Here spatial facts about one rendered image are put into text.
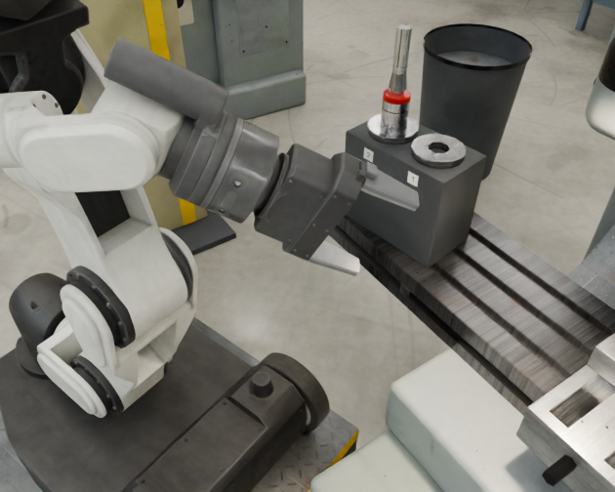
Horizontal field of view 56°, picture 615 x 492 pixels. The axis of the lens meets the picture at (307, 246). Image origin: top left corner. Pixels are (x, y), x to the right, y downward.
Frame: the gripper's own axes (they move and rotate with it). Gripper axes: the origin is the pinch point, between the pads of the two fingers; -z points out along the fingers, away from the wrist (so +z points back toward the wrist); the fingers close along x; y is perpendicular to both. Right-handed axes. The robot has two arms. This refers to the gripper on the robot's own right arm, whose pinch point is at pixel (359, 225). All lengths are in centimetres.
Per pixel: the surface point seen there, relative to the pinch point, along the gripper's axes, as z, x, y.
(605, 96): -19.9, 17.8, 15.2
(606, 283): -63, -14, 33
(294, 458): -34, -84, 18
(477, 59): -98, -51, 220
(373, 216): -20, -27, 40
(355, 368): -69, -114, 72
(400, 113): -13.9, -9.1, 44.4
